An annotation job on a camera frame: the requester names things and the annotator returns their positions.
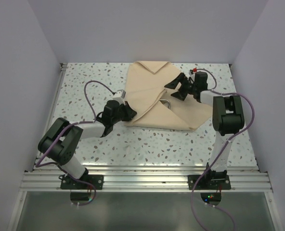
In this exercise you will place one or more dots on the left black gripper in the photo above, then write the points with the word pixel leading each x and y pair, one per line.
pixel 130 113

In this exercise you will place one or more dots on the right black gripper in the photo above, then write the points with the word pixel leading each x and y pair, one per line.
pixel 174 83

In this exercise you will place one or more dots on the stainless steel tray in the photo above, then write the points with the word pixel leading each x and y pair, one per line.
pixel 166 103

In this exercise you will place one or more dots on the beige cloth wrap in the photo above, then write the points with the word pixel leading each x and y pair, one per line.
pixel 145 87

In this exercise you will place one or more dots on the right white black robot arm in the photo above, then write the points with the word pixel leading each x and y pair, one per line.
pixel 227 117

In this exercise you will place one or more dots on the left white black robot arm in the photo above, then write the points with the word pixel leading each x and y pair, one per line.
pixel 60 141

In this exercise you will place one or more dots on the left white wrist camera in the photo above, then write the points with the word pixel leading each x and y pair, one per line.
pixel 119 95

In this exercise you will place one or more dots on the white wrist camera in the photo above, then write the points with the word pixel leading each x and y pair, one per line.
pixel 192 71
pixel 119 95

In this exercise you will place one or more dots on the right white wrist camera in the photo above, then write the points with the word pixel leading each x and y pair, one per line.
pixel 192 71

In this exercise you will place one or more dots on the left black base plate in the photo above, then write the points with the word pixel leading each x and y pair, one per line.
pixel 85 182

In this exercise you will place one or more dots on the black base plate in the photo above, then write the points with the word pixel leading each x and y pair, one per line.
pixel 213 184
pixel 85 182

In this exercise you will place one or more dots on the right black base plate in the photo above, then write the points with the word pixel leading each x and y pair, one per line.
pixel 213 184

